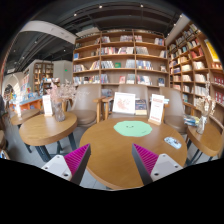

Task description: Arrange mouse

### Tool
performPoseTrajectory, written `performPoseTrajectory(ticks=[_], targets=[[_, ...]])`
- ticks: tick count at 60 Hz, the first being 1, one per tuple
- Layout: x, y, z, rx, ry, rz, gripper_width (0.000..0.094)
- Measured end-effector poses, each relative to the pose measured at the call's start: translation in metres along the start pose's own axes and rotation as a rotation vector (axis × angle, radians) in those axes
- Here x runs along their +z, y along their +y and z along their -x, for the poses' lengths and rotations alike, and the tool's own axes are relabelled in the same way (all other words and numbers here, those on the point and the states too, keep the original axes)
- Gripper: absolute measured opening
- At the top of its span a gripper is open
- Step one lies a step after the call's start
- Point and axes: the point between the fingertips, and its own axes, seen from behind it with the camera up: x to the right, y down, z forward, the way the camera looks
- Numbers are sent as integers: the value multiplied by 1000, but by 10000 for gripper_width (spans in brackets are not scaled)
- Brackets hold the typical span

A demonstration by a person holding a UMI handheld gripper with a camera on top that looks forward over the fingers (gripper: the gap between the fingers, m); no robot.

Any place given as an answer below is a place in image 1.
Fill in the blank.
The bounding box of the green round mouse pad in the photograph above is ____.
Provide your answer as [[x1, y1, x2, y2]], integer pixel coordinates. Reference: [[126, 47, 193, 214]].
[[114, 121, 152, 137]]

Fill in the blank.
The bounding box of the round wooden centre table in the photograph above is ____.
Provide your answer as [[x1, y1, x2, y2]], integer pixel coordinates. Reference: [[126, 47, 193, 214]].
[[80, 117, 187, 189]]

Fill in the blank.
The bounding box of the round wooden right table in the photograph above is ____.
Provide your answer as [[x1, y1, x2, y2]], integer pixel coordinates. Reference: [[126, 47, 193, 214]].
[[186, 123, 223, 165]]

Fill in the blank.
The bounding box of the wooden bookshelf right wall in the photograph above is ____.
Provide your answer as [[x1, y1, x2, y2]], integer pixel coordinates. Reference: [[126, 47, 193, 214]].
[[166, 20, 224, 132]]

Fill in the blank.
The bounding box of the white picture display board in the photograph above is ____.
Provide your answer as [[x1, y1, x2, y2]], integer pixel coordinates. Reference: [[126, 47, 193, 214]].
[[112, 92, 135, 114]]

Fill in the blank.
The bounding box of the large wooden bookshelf back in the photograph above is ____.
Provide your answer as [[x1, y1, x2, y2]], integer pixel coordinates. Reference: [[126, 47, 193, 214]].
[[73, 29, 169, 88]]

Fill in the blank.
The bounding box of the glass vase with pink flowers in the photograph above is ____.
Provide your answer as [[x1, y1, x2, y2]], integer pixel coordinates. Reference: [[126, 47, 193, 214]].
[[47, 80, 76, 122]]

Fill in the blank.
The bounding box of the beige chair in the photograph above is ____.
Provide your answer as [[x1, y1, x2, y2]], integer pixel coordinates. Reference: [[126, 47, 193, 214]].
[[160, 87, 187, 134], [71, 84, 103, 127], [101, 83, 150, 120]]

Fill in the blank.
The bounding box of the white sign card on stand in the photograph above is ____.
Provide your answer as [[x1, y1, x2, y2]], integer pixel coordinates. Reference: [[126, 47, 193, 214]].
[[149, 94, 164, 125]]

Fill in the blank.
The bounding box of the beige chair middle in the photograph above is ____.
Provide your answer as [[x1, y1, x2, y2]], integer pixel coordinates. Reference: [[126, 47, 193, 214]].
[[101, 83, 150, 120]]

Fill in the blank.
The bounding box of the stack of books right table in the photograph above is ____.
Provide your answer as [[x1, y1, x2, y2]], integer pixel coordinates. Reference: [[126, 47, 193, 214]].
[[184, 115, 199, 126]]

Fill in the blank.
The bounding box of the small wooden table far left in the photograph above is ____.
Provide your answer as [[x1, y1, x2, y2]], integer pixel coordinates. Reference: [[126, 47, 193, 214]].
[[11, 109, 40, 127]]

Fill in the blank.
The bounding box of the white computer mouse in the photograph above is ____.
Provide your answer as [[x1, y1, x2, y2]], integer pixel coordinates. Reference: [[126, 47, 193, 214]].
[[164, 137, 182, 149]]

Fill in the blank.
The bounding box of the white sign on left table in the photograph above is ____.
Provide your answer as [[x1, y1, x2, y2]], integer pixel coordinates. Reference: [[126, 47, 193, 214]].
[[42, 95, 53, 116]]

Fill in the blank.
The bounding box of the beige chair right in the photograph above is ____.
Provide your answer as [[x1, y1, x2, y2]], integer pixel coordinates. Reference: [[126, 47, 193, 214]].
[[160, 87, 187, 134]]

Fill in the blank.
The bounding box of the glass vase with dried flowers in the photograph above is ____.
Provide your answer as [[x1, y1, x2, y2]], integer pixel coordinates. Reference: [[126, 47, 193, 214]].
[[196, 81, 216, 134]]

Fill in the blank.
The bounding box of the dark book on chair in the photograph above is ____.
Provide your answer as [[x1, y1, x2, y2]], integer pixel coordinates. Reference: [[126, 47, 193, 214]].
[[135, 99, 147, 115]]

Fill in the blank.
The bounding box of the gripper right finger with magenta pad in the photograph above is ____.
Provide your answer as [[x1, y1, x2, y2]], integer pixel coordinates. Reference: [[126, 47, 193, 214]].
[[132, 144, 182, 185]]

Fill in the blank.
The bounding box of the distant wooden bookshelf left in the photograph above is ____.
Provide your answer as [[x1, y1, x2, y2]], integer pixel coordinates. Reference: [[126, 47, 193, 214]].
[[33, 62, 54, 93]]

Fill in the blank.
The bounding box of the beige chair left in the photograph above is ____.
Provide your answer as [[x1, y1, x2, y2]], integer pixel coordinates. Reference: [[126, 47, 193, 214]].
[[71, 84, 103, 127]]

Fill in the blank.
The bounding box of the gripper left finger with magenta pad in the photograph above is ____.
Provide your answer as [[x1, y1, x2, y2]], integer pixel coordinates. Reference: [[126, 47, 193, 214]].
[[42, 144, 91, 185]]

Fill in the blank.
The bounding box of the round wooden left table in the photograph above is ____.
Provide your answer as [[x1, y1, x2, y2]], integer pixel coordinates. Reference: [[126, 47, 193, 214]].
[[19, 112, 77, 162]]

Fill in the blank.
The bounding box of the round wooden table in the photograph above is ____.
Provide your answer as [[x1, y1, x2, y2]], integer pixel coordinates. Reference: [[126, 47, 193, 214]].
[[186, 123, 223, 165], [80, 117, 187, 189], [19, 112, 77, 162]]

